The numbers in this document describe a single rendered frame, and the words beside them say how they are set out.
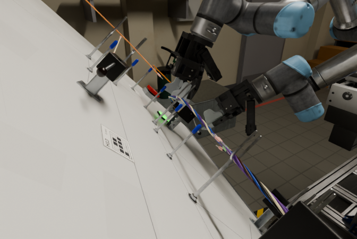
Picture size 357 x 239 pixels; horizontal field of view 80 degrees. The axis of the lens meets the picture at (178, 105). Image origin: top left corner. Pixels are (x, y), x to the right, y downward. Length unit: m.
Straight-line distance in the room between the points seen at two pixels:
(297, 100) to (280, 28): 0.24
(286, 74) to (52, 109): 0.58
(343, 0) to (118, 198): 1.01
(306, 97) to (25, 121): 0.65
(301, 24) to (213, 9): 0.20
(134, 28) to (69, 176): 2.47
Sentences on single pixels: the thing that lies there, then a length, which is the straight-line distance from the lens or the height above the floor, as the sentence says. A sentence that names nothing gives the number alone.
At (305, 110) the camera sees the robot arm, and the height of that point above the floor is 1.14.
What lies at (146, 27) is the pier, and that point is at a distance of 2.66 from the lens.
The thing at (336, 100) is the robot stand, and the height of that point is 1.06.
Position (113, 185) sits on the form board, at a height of 1.27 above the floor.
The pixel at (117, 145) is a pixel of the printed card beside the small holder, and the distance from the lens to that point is 0.28.
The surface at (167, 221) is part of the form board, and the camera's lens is 0.25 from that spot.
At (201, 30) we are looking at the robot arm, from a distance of 0.57.
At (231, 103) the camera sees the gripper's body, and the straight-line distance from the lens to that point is 0.68.
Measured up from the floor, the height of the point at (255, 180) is 1.21.
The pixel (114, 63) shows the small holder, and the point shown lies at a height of 1.34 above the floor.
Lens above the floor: 1.42
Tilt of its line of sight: 25 degrees down
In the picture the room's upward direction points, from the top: straight up
